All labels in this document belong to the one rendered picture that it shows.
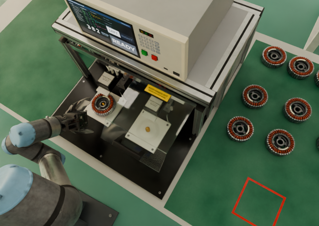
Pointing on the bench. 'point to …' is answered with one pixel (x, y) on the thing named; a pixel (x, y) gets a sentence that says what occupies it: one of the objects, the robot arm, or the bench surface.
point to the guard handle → (127, 149)
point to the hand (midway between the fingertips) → (90, 114)
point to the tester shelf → (69, 29)
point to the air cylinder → (124, 82)
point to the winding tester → (160, 19)
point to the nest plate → (98, 115)
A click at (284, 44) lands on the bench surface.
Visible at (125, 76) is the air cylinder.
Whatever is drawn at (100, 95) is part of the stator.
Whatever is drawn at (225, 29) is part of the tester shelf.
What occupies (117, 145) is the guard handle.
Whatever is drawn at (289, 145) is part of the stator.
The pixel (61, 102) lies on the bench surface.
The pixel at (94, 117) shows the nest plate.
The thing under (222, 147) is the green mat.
